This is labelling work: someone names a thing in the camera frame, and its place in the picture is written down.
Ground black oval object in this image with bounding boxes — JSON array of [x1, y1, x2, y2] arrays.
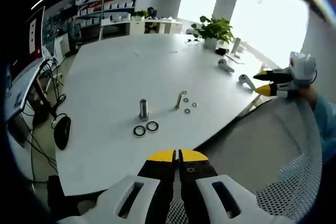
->
[[54, 116, 71, 151]]

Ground thin threaded metal stud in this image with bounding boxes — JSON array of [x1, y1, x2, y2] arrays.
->
[[175, 91, 184, 110]]

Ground shelf unit with white boxes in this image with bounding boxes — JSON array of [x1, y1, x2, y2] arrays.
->
[[76, 0, 139, 41]]

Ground white wall sign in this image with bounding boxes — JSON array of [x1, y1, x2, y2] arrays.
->
[[28, 18, 37, 54]]

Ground white handheld controller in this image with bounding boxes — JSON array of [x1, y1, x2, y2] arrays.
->
[[217, 58, 235, 73], [238, 73, 257, 92]]

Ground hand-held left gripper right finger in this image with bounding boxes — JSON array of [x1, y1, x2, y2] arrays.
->
[[178, 148, 295, 224]]

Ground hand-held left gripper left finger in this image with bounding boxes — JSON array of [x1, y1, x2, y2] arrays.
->
[[56, 148, 176, 224]]

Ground low white cabinet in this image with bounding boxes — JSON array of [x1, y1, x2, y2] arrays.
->
[[58, 37, 71, 57]]

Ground white cylindrical bottle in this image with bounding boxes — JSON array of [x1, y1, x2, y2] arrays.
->
[[231, 37, 242, 54]]

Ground small green counter plant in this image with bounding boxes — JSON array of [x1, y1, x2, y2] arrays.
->
[[131, 10, 149, 20]]

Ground person's right hand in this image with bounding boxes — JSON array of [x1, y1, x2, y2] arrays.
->
[[287, 86, 319, 109]]

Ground white side desk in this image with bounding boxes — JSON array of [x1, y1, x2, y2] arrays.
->
[[5, 57, 57, 120]]

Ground white counter cabinet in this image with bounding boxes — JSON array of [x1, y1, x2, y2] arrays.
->
[[101, 16, 183, 38]]

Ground black floor cables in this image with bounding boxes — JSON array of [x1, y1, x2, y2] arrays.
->
[[25, 60, 69, 183]]

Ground thick threaded metal stud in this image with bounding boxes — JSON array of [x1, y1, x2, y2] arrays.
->
[[136, 98, 150, 122]]

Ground green potted plant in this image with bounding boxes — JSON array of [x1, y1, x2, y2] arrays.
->
[[191, 15, 235, 44]]

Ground white plant pot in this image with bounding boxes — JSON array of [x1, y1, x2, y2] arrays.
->
[[203, 37, 218, 50]]

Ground mesh office chair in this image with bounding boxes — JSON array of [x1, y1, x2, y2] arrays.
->
[[199, 98, 324, 222]]

